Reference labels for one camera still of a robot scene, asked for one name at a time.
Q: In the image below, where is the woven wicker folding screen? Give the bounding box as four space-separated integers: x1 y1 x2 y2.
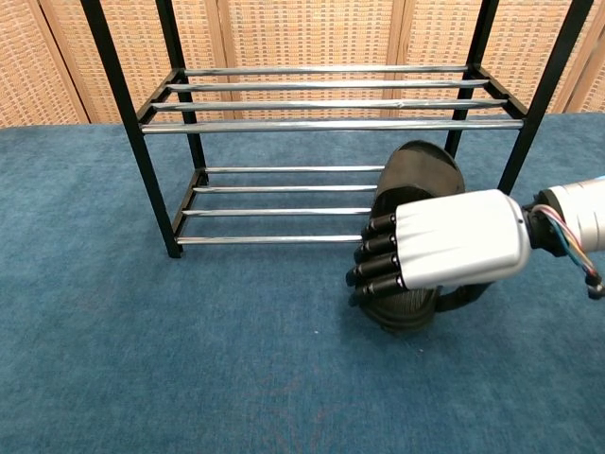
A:
0 0 605 129

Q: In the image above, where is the multicoloured wrist cable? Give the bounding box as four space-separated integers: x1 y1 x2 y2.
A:
538 205 605 301

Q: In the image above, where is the black metal shoe rack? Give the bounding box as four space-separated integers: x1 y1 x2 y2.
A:
79 0 595 259

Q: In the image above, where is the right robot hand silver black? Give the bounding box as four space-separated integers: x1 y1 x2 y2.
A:
343 188 534 307

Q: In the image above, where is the blue carpet mat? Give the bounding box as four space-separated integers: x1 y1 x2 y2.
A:
0 112 605 454

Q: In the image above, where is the black rubber slide sandal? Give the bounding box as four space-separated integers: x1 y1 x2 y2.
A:
358 140 467 336

